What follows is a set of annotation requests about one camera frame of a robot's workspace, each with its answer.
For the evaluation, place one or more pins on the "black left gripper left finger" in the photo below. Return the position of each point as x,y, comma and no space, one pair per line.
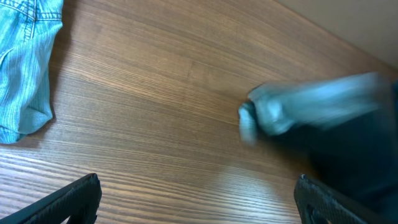
77,203

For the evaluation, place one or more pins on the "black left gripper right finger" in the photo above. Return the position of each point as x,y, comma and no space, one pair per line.
318,203

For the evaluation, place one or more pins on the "black shorts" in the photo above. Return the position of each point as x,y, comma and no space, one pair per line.
347,127

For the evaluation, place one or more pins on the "light blue denim shorts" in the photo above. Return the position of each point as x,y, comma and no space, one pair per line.
28,31

